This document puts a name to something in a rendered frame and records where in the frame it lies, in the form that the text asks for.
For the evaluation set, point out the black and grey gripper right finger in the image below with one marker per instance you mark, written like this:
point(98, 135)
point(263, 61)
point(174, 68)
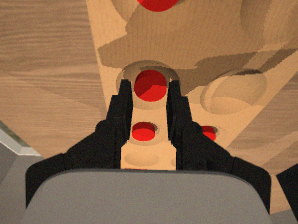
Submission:
point(193, 148)

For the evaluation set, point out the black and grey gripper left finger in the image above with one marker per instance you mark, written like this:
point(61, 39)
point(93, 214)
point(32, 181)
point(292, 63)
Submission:
point(102, 148)

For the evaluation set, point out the tan wooden tray with round pockets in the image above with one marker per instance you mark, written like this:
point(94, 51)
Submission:
point(231, 57)

